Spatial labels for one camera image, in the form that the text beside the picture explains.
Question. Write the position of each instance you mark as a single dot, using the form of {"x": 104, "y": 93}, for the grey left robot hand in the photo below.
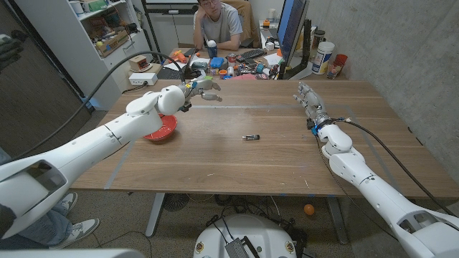
{"x": 197, "y": 87}

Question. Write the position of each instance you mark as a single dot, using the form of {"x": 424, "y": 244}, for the brown chair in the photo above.
{"x": 249, "y": 21}

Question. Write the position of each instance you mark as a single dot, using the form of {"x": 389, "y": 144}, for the black computer monitor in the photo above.
{"x": 292, "y": 25}

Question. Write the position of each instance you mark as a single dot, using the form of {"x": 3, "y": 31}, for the white plastic tub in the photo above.
{"x": 322, "y": 57}

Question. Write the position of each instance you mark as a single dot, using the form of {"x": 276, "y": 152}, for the dark blue bottle white cap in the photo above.
{"x": 212, "y": 50}

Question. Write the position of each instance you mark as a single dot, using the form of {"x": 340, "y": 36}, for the black silver lipstick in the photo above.
{"x": 251, "y": 137}

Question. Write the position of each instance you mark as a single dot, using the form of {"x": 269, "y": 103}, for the black keyboard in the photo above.
{"x": 251, "y": 54}

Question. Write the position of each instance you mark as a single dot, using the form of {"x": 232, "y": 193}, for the teal small object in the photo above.
{"x": 259, "y": 67}

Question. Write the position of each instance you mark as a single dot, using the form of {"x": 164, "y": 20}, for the orange toy drill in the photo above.
{"x": 178, "y": 56}

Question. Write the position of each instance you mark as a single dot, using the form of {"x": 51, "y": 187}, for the seated person grey shirt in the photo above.
{"x": 218, "y": 25}

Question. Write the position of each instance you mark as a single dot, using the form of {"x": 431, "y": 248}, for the beige small box device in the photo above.
{"x": 139, "y": 62}

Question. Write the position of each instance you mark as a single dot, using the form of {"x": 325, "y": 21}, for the white shelf unit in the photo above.
{"x": 61, "y": 43}

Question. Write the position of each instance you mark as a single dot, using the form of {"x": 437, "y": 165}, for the red bowl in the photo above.
{"x": 166, "y": 129}

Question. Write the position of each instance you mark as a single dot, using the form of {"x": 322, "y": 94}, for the white paper sheet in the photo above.
{"x": 175, "y": 66}
{"x": 273, "y": 59}

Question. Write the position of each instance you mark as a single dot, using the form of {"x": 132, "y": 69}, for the pink flat object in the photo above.
{"x": 245, "y": 76}

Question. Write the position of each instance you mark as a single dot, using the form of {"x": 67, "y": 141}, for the grey table leg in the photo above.
{"x": 337, "y": 220}
{"x": 155, "y": 215}

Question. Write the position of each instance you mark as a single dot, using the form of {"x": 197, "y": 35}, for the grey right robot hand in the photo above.
{"x": 315, "y": 107}

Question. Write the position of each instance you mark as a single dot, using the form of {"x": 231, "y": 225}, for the standing person blue jeans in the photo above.
{"x": 57, "y": 229}

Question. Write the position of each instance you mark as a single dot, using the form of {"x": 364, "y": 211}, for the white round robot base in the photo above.
{"x": 247, "y": 233}

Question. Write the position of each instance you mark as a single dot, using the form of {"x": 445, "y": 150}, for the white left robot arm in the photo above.
{"x": 89, "y": 143}

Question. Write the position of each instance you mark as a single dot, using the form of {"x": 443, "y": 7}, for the orange small object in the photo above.
{"x": 278, "y": 52}

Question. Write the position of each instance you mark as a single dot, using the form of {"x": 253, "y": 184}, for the orange ball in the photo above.
{"x": 309, "y": 209}

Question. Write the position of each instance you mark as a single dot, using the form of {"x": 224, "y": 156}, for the black monitor stand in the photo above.
{"x": 307, "y": 43}

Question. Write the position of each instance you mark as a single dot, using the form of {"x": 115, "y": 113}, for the light blue object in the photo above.
{"x": 217, "y": 62}

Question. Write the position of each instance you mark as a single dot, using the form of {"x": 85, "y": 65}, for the black laptop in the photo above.
{"x": 170, "y": 73}

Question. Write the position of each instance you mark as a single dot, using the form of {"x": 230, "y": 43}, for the black gloved operator hand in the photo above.
{"x": 9, "y": 50}

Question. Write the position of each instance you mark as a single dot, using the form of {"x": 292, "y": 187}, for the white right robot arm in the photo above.
{"x": 376, "y": 193}

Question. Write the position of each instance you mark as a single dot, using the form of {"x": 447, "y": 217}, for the red soda can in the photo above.
{"x": 232, "y": 59}

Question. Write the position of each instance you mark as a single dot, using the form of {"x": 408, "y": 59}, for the cardboard box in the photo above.
{"x": 113, "y": 43}

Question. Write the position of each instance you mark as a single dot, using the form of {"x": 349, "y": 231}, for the grey finned module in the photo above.
{"x": 236, "y": 249}

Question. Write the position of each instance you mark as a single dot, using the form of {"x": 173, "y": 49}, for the dark jar black lid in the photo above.
{"x": 318, "y": 39}

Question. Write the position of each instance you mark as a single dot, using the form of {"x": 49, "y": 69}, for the white flat power box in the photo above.
{"x": 143, "y": 79}

